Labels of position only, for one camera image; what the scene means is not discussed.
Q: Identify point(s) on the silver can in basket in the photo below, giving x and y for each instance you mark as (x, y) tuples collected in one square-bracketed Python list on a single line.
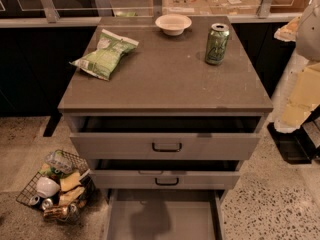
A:
[(46, 203)]

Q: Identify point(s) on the white bowl in basket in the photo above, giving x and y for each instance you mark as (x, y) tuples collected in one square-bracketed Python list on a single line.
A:
[(46, 187)]

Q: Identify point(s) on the white bowl on cabinet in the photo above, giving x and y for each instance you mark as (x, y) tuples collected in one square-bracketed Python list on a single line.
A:
[(173, 24)]

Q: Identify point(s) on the yellow sponge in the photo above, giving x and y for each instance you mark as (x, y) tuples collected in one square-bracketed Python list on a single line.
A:
[(70, 182)]

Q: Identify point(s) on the grey middle drawer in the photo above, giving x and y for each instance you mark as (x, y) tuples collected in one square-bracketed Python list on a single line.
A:
[(166, 174)]

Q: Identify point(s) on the grey drawer cabinet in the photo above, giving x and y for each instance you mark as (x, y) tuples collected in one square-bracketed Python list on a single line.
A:
[(167, 76)]

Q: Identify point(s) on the grey top drawer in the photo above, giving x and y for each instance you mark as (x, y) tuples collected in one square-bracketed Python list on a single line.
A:
[(167, 137)]

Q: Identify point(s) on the green chip bag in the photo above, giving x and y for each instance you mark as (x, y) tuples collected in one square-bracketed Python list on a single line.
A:
[(103, 61)]

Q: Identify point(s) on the green soda can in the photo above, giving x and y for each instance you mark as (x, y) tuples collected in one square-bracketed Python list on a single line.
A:
[(217, 40)]

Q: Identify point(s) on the black tray on floor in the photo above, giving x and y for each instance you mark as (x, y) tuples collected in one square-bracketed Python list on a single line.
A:
[(296, 147)]

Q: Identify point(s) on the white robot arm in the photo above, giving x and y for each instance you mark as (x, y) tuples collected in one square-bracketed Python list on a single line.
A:
[(297, 94)]

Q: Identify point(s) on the blue can in basket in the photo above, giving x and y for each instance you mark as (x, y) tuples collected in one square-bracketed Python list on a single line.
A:
[(34, 201)]

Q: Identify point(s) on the black wire basket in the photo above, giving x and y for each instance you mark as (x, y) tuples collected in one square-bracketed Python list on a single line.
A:
[(60, 188)]

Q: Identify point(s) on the clear plastic bottle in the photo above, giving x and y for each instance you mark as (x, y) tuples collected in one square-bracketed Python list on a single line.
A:
[(59, 163)]

